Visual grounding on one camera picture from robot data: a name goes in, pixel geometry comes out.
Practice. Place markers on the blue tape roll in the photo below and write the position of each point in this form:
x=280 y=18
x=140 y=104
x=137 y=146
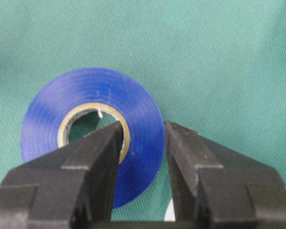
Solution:
x=50 y=115

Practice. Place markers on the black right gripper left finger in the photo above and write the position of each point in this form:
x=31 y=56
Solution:
x=65 y=188

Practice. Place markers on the green table cloth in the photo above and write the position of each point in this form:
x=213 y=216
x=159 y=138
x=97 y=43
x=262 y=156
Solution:
x=215 y=66

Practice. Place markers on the white tape roll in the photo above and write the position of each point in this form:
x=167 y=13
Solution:
x=169 y=214

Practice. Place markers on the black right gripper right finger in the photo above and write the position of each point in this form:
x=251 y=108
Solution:
x=220 y=188

